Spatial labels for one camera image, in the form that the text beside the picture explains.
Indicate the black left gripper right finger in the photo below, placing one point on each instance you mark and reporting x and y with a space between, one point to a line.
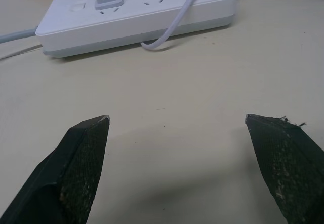
286 163

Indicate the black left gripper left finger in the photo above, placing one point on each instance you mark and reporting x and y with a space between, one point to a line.
76 168

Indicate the white power strip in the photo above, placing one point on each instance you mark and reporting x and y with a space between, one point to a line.
141 16

